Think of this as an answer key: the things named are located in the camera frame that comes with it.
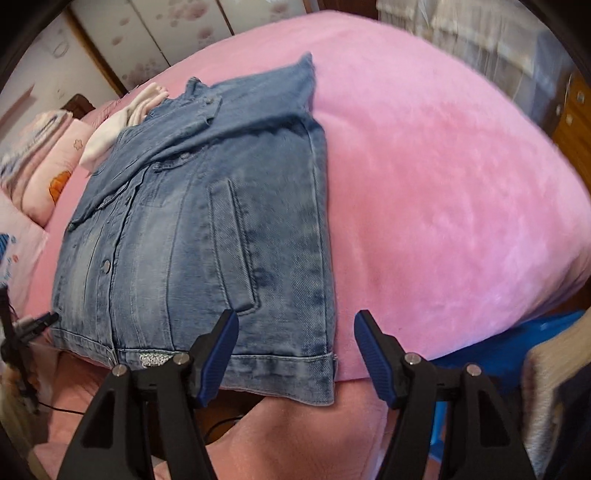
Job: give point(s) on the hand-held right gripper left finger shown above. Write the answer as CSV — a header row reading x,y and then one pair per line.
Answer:
x,y
217,360

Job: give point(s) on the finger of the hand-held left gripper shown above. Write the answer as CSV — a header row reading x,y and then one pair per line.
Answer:
x,y
39,322

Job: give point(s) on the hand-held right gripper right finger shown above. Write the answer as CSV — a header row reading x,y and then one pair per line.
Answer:
x,y
374,360

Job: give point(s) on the blue denim jacket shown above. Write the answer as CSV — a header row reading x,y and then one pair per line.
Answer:
x,y
207,184

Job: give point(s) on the blue plastic basket with clothes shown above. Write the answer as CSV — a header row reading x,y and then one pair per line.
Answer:
x,y
498,341

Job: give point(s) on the pale pillow with blue print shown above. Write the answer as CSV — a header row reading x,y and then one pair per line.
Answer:
x,y
18,249

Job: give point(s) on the pink pillow with orange print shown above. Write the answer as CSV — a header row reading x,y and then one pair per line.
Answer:
x,y
41,180

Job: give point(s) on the beige knit cloth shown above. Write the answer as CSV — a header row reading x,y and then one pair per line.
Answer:
x,y
554,406

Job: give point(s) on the pink fleece bed blanket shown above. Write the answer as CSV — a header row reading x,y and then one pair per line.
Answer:
x,y
438,184

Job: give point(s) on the folded floral quilt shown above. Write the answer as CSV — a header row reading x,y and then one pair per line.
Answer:
x,y
32,134

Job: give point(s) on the white folded sweater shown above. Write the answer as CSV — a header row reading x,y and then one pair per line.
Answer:
x,y
104,136

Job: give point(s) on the dark wooden headboard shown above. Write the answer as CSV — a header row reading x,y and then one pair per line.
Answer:
x,y
81,105

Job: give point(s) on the wooden drawer cabinet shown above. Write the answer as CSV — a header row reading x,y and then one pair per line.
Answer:
x,y
575,120

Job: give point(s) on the floral sliding-door wardrobe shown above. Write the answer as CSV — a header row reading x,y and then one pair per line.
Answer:
x,y
175,32

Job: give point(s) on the furniture under cream lace cover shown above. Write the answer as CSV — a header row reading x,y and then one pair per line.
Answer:
x,y
461,37

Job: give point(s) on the pink wall shelf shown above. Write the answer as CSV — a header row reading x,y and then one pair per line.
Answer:
x,y
21,104

